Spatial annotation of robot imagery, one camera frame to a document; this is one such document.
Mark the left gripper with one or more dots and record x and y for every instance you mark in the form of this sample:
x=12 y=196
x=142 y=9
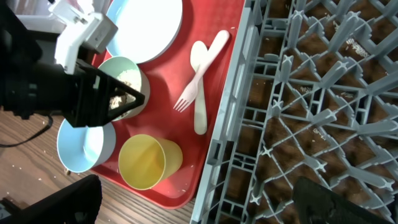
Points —
x=30 y=86

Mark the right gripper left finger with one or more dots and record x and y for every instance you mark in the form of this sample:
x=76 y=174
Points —
x=77 y=203

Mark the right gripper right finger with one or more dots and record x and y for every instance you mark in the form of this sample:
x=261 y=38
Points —
x=315 y=203

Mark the green bowl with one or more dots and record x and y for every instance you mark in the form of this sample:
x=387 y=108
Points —
x=113 y=67

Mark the light blue bowl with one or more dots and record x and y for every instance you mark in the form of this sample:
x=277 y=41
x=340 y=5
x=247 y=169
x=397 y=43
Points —
x=80 y=149

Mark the yellow plastic cup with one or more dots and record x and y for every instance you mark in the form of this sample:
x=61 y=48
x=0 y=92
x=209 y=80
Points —
x=144 y=161

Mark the light blue plate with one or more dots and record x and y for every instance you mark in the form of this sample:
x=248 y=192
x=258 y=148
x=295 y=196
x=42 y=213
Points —
x=146 y=28

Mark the cream plastic spoon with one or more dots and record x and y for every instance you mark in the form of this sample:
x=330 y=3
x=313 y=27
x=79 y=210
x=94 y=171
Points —
x=198 y=51

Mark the grey dishwasher rack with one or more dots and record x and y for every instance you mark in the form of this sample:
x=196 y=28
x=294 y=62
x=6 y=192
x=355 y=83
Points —
x=311 y=91

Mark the clear plastic bin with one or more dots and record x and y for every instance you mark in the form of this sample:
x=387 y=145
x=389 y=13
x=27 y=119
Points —
x=35 y=14

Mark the red serving tray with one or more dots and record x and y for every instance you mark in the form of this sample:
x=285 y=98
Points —
x=168 y=76

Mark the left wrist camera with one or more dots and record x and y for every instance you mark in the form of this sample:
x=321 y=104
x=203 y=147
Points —
x=86 y=24

